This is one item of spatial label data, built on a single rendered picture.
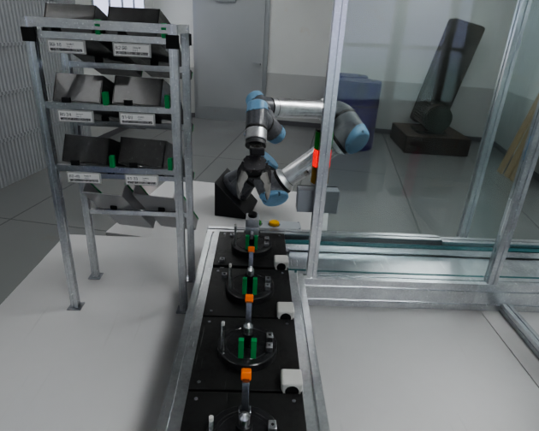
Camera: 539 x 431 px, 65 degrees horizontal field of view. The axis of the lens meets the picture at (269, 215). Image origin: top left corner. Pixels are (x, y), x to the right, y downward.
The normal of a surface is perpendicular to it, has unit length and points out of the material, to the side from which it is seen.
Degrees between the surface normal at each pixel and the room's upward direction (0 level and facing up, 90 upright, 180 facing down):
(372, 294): 90
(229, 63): 90
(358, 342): 0
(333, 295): 90
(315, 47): 90
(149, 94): 65
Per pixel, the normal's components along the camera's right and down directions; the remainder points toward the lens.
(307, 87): -0.16, 0.40
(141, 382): 0.05, -0.91
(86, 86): -0.12, -0.03
